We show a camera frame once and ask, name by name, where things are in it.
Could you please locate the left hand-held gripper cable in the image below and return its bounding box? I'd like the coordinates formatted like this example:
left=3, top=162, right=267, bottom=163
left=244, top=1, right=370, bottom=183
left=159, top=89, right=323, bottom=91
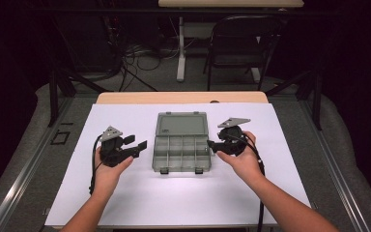
left=88, top=134, right=106, bottom=196

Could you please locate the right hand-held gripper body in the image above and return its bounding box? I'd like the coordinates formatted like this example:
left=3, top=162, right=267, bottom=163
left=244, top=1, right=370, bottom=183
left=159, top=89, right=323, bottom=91
left=216, top=117, right=252, bottom=158

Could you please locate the aluminium floor rail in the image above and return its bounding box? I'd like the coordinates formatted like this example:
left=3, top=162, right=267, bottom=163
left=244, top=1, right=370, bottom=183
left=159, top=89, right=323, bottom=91
left=299, top=100, right=371, bottom=232
left=0, top=96, right=74, bottom=232

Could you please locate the person's right hand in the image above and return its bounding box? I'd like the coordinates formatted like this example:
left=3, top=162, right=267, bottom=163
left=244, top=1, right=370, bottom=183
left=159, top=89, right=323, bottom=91
left=216, top=130, right=268, bottom=187

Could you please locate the black folding chair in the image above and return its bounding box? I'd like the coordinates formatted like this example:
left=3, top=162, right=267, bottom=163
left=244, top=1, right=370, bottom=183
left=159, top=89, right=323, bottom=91
left=202, top=14, right=285, bottom=92

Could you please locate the grey transparent compartment box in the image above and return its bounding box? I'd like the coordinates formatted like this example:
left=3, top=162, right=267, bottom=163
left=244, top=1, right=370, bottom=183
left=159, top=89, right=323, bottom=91
left=151, top=111, right=213, bottom=176

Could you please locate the light wooden table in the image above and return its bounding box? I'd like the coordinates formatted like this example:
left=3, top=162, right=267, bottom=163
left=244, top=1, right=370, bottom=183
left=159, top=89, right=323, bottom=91
left=96, top=91, right=270, bottom=105

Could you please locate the bundle of floor cables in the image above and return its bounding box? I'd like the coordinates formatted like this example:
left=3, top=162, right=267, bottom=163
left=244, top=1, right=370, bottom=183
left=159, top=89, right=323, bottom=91
left=109, top=15, right=182, bottom=93

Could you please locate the white table sheet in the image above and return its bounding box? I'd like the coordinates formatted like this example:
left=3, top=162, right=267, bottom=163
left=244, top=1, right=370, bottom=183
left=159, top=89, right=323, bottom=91
left=43, top=102, right=313, bottom=228

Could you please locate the white desk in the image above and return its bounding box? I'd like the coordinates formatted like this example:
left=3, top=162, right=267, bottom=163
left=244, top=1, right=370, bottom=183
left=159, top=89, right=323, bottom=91
left=157, top=0, right=305, bottom=83

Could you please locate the person's left hand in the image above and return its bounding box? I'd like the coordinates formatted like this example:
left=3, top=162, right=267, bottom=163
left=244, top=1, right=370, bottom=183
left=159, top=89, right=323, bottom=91
left=91, top=146, right=135, bottom=198

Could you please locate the black metal stand frame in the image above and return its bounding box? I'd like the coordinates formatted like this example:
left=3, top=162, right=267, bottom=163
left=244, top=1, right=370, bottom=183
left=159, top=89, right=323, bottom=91
left=265, top=69, right=324, bottom=131
left=46, top=66, right=111, bottom=129

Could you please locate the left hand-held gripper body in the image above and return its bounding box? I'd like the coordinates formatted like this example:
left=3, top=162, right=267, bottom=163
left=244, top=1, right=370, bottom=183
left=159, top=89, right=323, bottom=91
left=99, top=125, right=135, bottom=168

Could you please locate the right hand-held gripper cable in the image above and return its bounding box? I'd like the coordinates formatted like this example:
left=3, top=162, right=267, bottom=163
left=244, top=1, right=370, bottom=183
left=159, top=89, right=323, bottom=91
left=226, top=132, right=267, bottom=232

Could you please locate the black horizontal bar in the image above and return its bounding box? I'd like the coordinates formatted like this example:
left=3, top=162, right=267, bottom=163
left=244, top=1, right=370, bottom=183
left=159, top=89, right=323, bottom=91
left=28, top=7, right=336, bottom=15

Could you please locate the hand-held gripper cable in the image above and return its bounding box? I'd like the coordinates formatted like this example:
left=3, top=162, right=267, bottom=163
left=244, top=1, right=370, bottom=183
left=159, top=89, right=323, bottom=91
left=88, top=134, right=106, bottom=196
left=226, top=132, right=267, bottom=232

